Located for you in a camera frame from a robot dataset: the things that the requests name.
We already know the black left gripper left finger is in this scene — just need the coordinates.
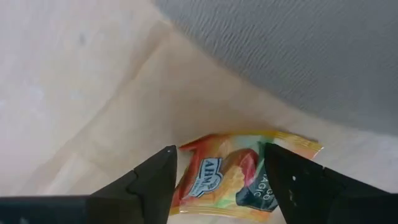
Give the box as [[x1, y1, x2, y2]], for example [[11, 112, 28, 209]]
[[86, 145, 178, 224]]

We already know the grey round mat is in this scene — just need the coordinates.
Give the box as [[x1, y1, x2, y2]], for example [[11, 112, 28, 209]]
[[151, 0, 398, 138]]

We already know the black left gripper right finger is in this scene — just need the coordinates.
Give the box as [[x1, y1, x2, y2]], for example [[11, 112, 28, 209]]
[[264, 142, 398, 224]]

